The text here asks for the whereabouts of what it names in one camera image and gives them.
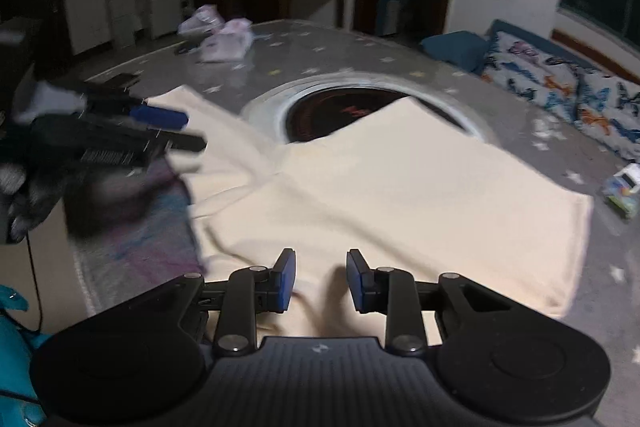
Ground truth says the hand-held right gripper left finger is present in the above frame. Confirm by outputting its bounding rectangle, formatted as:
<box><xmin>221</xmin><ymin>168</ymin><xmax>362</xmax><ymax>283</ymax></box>
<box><xmin>165</xmin><ymin>248</ymin><xmax>297</xmax><ymax>356</ymax></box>

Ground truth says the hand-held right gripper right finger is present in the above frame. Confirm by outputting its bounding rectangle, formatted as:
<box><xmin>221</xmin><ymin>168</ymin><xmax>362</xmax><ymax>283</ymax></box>
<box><xmin>346</xmin><ymin>249</ymin><xmax>488</xmax><ymax>356</ymax></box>

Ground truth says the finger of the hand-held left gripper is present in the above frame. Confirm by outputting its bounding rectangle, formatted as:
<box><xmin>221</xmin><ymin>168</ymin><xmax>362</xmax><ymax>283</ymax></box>
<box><xmin>87</xmin><ymin>96</ymin><xmax>189</xmax><ymax>128</ymax></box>
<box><xmin>145</xmin><ymin>132</ymin><xmax>208</xmax><ymax>152</ymax></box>

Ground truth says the cream garment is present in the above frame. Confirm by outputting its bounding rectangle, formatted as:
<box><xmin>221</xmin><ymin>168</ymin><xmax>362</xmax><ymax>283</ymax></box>
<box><xmin>145</xmin><ymin>84</ymin><xmax>596</xmax><ymax>343</ymax></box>

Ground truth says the person's left hand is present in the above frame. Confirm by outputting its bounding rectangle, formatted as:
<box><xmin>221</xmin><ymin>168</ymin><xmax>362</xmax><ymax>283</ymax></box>
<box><xmin>0</xmin><ymin>147</ymin><xmax>68</xmax><ymax>243</ymax></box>

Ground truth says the pale purple plastic bag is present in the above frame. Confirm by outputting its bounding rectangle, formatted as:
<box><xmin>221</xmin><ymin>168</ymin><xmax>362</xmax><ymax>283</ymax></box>
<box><xmin>177</xmin><ymin>4</ymin><xmax>226</xmax><ymax>35</ymax></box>
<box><xmin>197</xmin><ymin>18</ymin><xmax>255</xmax><ymax>64</ymax></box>

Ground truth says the water dispenser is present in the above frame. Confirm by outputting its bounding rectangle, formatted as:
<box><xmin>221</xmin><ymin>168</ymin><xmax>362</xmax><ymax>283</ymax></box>
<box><xmin>102</xmin><ymin>0</ymin><xmax>136</xmax><ymax>50</ymax></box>

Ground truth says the black round induction cooktop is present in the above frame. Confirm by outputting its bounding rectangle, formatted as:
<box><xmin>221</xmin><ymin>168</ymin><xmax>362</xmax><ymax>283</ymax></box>
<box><xmin>282</xmin><ymin>87</ymin><xmax>471</xmax><ymax>145</ymax></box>

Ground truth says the grey star tablecloth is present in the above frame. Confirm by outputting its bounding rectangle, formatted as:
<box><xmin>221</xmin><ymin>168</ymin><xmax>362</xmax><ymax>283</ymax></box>
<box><xmin>70</xmin><ymin>19</ymin><xmax>640</xmax><ymax>427</ymax></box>

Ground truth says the person's teal clothing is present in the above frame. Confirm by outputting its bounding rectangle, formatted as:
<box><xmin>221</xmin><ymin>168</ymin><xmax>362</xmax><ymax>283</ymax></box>
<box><xmin>0</xmin><ymin>284</ymin><xmax>51</xmax><ymax>427</ymax></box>

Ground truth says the blue sofa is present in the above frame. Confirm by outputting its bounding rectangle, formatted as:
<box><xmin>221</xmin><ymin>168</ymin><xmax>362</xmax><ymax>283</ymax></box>
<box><xmin>420</xmin><ymin>19</ymin><xmax>640</xmax><ymax>162</ymax></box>

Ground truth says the small clear plastic box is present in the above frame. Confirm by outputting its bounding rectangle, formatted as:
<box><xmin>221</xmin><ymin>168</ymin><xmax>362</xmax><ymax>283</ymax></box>
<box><xmin>601</xmin><ymin>162</ymin><xmax>640</xmax><ymax>220</ymax></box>

